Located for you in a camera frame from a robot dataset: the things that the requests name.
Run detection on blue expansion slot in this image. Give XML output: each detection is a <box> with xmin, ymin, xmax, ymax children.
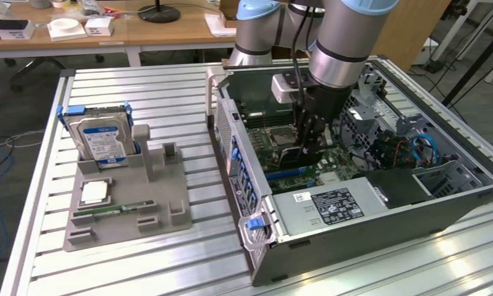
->
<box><xmin>266</xmin><ymin>167</ymin><xmax>308</xmax><ymax>183</ymax></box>

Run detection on black slanted pole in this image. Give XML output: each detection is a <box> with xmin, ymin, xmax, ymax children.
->
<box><xmin>442</xmin><ymin>0</ymin><xmax>493</xmax><ymax>108</ymax></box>

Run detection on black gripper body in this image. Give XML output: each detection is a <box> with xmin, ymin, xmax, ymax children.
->
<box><xmin>298</xmin><ymin>84</ymin><xmax>354</xmax><ymax>131</ymax></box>

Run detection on white square stand with bowl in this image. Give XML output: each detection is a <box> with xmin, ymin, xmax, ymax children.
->
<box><xmin>47</xmin><ymin>17</ymin><xmax>90</xmax><ymax>43</ymax></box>

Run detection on grey plastic parts rack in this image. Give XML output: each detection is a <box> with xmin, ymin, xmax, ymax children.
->
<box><xmin>62</xmin><ymin>124</ymin><xmax>195</xmax><ymax>253</ymax></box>

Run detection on wooden desk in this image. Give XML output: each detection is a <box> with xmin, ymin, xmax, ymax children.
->
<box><xmin>0</xmin><ymin>0</ymin><xmax>354</xmax><ymax>67</ymax></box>

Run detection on blue SATA wire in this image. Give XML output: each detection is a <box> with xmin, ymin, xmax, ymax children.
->
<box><xmin>408</xmin><ymin>134</ymin><xmax>442</xmax><ymax>167</ymax></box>

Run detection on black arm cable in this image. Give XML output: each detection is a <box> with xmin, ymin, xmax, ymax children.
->
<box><xmin>291</xmin><ymin>0</ymin><xmax>319</xmax><ymax>103</ymax></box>

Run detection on silver perforated disk bay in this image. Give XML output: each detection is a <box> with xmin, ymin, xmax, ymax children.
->
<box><xmin>340</xmin><ymin>89</ymin><xmax>391</xmax><ymax>155</ymax></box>

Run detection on wooden cabinet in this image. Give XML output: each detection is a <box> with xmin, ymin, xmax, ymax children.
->
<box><xmin>368</xmin><ymin>0</ymin><xmax>454</xmax><ymax>70</ymax></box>

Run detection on small white labelled box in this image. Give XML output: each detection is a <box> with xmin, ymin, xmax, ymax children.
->
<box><xmin>84</xmin><ymin>17</ymin><xmax>116</xmax><ymax>38</ymax></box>

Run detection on white floor box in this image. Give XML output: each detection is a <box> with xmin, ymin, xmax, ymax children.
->
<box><xmin>411</xmin><ymin>38</ymin><xmax>442</xmax><ymax>67</ymax></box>

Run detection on black office chair base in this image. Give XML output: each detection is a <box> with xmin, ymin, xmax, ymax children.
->
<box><xmin>3</xmin><ymin>54</ymin><xmax>70</xmax><ymax>93</ymax></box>

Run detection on CPU socket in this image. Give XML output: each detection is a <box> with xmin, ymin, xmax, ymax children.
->
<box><xmin>266</xmin><ymin>125</ymin><xmax>300</xmax><ymax>149</ymax></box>

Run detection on black round lamp base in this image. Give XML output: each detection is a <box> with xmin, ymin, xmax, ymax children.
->
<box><xmin>138</xmin><ymin>0</ymin><xmax>183</xmax><ymax>24</ymax></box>

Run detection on red and black wires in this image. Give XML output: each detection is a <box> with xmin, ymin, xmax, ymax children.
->
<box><xmin>388</xmin><ymin>138</ymin><xmax>418</xmax><ymax>170</ymax></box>

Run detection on grey power supply unit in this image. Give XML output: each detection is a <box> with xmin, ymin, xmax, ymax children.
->
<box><xmin>271</xmin><ymin>178</ymin><xmax>392</xmax><ymax>240</ymax></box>

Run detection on white box with black top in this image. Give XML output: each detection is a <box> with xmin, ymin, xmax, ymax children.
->
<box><xmin>0</xmin><ymin>18</ymin><xmax>36</xmax><ymax>41</ymax></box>

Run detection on white paper stack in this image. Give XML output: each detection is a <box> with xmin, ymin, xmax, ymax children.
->
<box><xmin>204</xmin><ymin>12</ymin><xmax>239</xmax><ymax>38</ymax></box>

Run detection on dark grey open PC case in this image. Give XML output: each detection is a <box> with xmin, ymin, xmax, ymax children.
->
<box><xmin>206</xmin><ymin>54</ymin><xmax>493</xmax><ymax>287</ymax></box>

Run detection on white floor cable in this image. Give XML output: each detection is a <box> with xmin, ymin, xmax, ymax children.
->
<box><xmin>0</xmin><ymin>128</ymin><xmax>47</xmax><ymax>149</ymax></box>

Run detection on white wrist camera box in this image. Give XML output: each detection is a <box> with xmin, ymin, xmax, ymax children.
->
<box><xmin>271</xmin><ymin>73</ymin><xmax>304</xmax><ymax>105</ymax></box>

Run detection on green RAM stick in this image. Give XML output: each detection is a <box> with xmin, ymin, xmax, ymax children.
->
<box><xmin>74</xmin><ymin>200</ymin><xmax>156</xmax><ymax>217</ymax></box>

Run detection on blue floor cable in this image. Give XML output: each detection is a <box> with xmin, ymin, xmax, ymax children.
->
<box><xmin>0</xmin><ymin>147</ymin><xmax>16</xmax><ymax>266</ymax></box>

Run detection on hard disk with blue caddy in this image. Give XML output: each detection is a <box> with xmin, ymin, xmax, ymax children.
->
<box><xmin>56</xmin><ymin>101</ymin><xmax>135</xmax><ymax>170</ymax></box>

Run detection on green motherboard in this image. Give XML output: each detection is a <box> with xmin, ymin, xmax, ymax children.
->
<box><xmin>240</xmin><ymin>101</ymin><xmax>371</xmax><ymax>191</ymax></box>

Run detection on silver CPU chip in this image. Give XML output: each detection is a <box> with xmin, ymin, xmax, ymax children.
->
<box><xmin>80</xmin><ymin>181</ymin><xmax>112</xmax><ymax>204</ymax></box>

